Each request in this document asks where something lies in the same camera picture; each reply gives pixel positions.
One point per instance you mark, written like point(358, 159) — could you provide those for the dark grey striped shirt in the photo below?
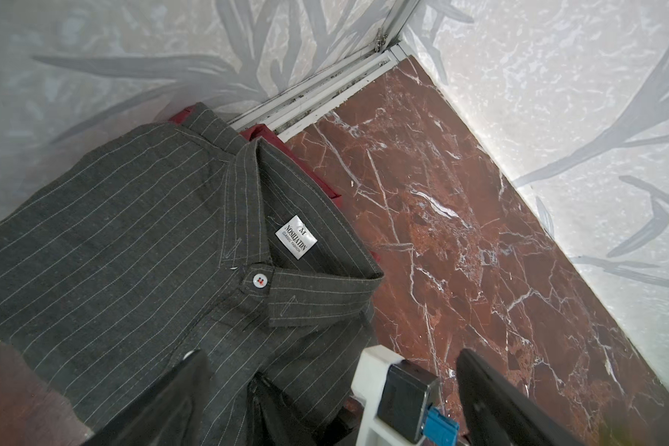
point(183, 237)

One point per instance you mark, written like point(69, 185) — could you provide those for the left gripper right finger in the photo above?
point(497, 413)

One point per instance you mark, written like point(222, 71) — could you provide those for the aluminium cage frame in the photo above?
point(307, 102)

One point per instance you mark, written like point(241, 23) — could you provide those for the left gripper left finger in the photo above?
point(168, 413)

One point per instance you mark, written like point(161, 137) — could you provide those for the maroon folded shirt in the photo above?
point(261, 131)

